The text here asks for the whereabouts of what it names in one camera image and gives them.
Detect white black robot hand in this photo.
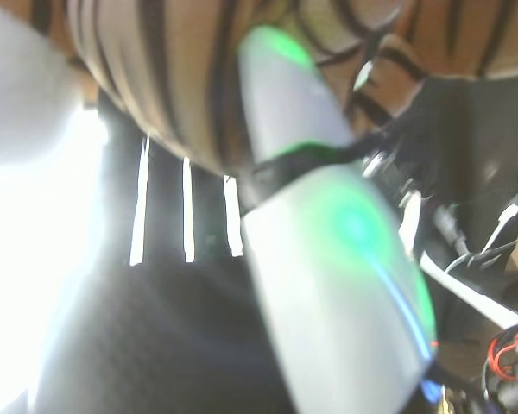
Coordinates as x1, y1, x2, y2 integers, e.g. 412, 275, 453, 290
25, 24, 441, 414

